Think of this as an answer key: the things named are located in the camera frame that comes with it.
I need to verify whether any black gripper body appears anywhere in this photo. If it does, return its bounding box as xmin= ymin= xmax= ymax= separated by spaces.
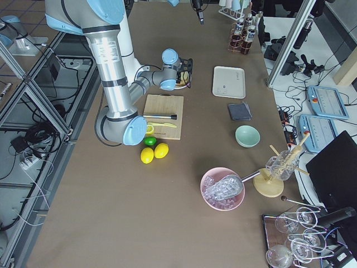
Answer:
xmin=176 ymin=58 xmax=193 ymax=84
xmin=190 ymin=0 xmax=205 ymax=12

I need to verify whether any white round plate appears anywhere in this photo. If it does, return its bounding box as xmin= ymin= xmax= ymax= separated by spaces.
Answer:
xmin=175 ymin=82 xmax=191 ymax=90

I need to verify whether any cream rabbit tray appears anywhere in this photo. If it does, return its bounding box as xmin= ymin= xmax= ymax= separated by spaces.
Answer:
xmin=212 ymin=66 xmax=246 ymax=99

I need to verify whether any wine glass rack tray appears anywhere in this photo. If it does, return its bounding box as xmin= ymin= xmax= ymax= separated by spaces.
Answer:
xmin=262 ymin=205 xmax=334 ymax=267

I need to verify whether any lower left bottle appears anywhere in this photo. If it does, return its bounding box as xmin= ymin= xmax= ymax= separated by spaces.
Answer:
xmin=234 ymin=21 xmax=244 ymax=37

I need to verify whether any top bottle in rack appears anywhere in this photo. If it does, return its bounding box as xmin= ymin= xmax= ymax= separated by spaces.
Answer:
xmin=244 ymin=13 xmax=253 ymax=30

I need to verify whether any bamboo cutting board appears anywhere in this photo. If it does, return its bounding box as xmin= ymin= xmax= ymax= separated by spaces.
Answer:
xmin=143 ymin=94 xmax=184 ymax=140

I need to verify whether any steel muddler black tip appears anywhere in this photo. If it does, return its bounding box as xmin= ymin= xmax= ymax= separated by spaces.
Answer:
xmin=143 ymin=114 xmax=177 ymax=120

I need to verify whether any lower right bottle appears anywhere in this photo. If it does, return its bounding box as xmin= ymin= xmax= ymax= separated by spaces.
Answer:
xmin=245 ymin=25 xmax=255 ymax=43

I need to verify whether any yellow plastic knife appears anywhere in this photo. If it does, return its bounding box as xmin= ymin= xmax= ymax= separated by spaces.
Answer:
xmin=148 ymin=122 xmax=177 ymax=128

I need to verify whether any black bar device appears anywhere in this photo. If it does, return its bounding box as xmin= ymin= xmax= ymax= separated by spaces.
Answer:
xmin=256 ymin=11 xmax=271 ymax=46

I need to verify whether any grey folded cloth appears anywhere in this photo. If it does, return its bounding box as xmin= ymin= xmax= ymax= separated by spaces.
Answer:
xmin=228 ymin=102 xmax=252 ymax=121

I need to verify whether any halved lemon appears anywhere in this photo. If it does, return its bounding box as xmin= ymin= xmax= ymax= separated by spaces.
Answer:
xmin=146 ymin=124 xmax=155 ymax=135

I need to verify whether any green lime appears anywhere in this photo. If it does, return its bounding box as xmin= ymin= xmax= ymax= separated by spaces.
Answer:
xmin=143 ymin=136 xmax=157 ymax=146

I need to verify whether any upper yellow lemon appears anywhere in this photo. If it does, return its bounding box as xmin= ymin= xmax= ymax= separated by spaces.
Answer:
xmin=154 ymin=143 xmax=169 ymax=159

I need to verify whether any yellow lemon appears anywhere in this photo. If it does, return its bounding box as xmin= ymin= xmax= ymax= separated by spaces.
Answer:
xmin=140 ymin=147 xmax=155 ymax=164
xmin=154 ymin=143 xmax=169 ymax=159

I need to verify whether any mint green bowl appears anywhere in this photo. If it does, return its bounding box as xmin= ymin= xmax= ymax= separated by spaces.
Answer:
xmin=235 ymin=125 xmax=260 ymax=148

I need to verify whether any lower yellow lemon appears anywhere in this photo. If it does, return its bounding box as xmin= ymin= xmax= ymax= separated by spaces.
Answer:
xmin=140 ymin=147 xmax=155 ymax=164

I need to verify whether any pink bowl with ice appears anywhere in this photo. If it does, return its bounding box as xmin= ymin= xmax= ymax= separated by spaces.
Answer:
xmin=200 ymin=167 xmax=245 ymax=211

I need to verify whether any metal ice scoop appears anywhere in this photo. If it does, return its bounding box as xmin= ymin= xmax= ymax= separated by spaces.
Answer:
xmin=203 ymin=170 xmax=260 ymax=201

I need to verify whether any glass mug on stand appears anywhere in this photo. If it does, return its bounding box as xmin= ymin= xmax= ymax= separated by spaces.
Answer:
xmin=266 ymin=150 xmax=299 ymax=181

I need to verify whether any far blue teach pendant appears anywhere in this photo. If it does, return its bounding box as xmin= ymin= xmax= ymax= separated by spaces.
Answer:
xmin=307 ymin=86 xmax=349 ymax=119

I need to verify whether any blue teach pendant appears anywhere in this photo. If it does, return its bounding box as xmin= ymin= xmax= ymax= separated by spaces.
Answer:
xmin=299 ymin=114 xmax=338 ymax=153
xmin=307 ymin=86 xmax=349 ymax=119

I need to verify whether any wooden cup tree stand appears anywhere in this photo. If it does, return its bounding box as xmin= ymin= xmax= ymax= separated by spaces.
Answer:
xmin=253 ymin=131 xmax=310 ymax=198

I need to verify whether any near blue teach pendant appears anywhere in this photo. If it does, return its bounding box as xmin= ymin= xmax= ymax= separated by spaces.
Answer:
xmin=299 ymin=114 xmax=338 ymax=153

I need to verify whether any black monitor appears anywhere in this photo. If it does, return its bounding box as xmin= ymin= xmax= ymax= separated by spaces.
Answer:
xmin=306 ymin=131 xmax=356 ymax=209

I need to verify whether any white wire cup rack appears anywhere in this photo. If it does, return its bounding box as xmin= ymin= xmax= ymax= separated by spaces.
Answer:
xmin=219 ymin=0 xmax=251 ymax=21

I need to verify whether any copper wire bottle rack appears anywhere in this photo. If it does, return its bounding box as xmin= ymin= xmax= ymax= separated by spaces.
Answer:
xmin=228 ymin=24 xmax=253 ymax=55

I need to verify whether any aluminium frame post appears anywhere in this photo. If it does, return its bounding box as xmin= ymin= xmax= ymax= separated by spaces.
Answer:
xmin=266 ymin=0 xmax=316 ymax=88

